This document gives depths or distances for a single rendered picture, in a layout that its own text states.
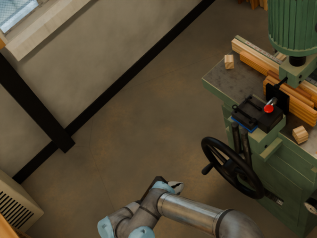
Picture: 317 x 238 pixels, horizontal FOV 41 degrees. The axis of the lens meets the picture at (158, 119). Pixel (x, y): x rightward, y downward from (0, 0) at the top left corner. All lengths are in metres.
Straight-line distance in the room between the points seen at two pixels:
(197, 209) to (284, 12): 0.57
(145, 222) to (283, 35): 0.68
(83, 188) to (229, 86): 1.30
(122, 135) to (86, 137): 0.25
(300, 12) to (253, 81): 0.51
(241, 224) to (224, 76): 0.71
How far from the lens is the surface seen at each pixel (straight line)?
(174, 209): 1.25
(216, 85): 1.60
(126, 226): 1.34
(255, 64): 1.60
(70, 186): 2.64
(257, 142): 1.40
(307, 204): 1.63
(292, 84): 1.44
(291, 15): 1.17
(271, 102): 1.47
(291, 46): 1.26
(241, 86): 1.59
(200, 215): 1.17
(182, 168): 2.46
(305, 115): 1.47
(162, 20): 2.87
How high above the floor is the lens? 2.19
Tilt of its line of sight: 55 degrees down
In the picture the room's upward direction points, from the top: 24 degrees counter-clockwise
